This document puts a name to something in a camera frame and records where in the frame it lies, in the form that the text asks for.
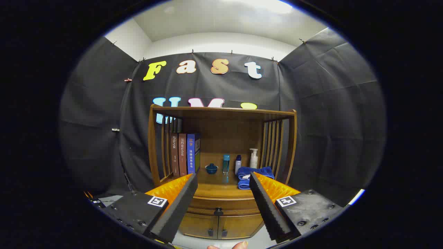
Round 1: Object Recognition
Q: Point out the wooden countertop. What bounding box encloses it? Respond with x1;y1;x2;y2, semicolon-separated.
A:
160;166;286;199

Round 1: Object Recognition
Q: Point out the dark brown book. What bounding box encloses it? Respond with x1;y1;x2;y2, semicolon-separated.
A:
171;133;180;177

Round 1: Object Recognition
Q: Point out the wooden cabinet door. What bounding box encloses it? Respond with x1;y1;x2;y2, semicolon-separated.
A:
218;214;265;240
178;214;218;239

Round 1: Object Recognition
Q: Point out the wooden drawer with black knob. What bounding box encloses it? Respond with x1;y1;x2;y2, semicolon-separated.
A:
187;196;263;216

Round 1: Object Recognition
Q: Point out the wooden cabinet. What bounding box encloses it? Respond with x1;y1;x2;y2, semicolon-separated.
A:
148;104;298;240

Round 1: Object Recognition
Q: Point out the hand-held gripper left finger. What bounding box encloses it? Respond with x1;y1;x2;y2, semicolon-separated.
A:
100;173;198;243

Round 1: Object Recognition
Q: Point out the black backdrop cloth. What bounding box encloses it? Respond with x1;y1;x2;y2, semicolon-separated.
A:
59;28;386;208

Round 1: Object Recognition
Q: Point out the reddish brown book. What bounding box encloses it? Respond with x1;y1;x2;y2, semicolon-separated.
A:
178;133;188;176

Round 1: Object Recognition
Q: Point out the folded blue towel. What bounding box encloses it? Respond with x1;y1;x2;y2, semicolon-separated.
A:
237;166;275;190

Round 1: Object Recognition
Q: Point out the small black device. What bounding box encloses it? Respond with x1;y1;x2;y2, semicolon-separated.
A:
84;190;105;209

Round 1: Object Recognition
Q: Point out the thick blue book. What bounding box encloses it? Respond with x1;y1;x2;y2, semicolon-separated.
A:
187;133;201;174

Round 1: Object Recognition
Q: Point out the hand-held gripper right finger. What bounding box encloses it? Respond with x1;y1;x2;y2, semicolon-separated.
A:
249;172;346;242

